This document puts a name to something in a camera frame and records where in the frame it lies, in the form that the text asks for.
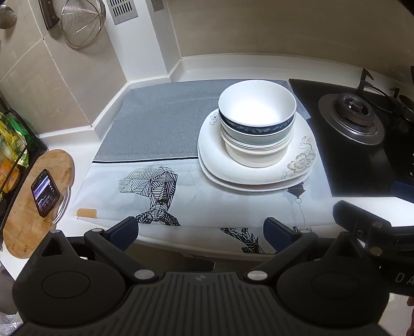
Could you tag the small wooden tag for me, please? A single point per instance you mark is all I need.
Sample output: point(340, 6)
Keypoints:
point(86, 213)

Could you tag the hanging metal ladle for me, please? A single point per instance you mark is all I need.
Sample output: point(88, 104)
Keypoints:
point(6, 13)

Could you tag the black smartphone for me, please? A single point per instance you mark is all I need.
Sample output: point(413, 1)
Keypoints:
point(45, 192)

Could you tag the small metal vent plate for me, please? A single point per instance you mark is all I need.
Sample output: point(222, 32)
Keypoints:
point(157, 5)

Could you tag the large metal vent plate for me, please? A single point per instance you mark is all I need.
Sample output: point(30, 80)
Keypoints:
point(122, 11)

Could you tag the black glass gas stove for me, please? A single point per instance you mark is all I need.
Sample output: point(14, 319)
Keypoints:
point(355, 168)

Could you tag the metal gas burner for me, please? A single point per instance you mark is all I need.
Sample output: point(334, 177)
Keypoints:
point(352, 116)

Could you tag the black pan support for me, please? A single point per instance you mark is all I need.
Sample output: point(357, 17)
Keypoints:
point(372, 89)

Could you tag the orange snack packet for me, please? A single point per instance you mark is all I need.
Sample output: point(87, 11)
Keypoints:
point(8, 176)

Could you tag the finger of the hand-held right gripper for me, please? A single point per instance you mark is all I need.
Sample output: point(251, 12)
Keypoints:
point(362, 219)
point(404, 192)

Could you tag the white bowl with blue band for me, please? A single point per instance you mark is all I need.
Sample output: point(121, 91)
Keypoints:
point(255, 103)

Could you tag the plain white square plate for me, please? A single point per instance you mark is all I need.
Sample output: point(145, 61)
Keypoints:
point(245, 186)

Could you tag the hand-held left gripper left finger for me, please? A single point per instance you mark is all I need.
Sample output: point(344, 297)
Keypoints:
point(124, 231)

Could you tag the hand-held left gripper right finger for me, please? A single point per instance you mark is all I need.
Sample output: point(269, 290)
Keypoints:
point(278, 233)

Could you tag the white floral square plate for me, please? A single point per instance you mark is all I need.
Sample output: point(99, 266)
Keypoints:
point(300, 148)

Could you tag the clear plastic bag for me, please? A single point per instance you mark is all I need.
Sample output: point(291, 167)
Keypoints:
point(8, 323)

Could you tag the hanging cleaver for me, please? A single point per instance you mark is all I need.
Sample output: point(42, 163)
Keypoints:
point(49, 14)

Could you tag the grey and white printed cloth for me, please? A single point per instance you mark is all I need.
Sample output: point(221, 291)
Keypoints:
point(155, 129)

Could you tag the round wooden cutting board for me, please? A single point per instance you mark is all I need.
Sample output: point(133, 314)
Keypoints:
point(22, 219)

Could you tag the green snack packet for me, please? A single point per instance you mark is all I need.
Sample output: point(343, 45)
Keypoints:
point(13, 135)

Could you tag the person's right hand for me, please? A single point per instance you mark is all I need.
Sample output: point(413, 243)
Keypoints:
point(410, 301)

